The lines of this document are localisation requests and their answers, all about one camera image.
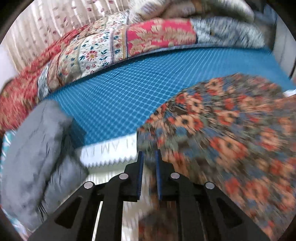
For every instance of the floral patterned garment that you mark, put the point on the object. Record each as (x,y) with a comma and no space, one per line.
(222,143)

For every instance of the grey patterned blanket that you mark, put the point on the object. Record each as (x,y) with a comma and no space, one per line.
(194,9)

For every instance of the red floral patchwork quilt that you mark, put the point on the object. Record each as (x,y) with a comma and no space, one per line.
(87,58)

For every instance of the blue checkered bed sheet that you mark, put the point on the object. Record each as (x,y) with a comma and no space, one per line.
(129,97)

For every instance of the grey garment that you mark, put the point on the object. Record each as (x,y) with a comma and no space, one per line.
(34,153)

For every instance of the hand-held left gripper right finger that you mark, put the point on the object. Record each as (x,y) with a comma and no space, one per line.
(158,176)

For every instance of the beige floral curtain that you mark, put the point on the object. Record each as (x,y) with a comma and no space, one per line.
(39,27)

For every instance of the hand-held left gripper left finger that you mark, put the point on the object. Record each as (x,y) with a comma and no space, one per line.
(140,176)

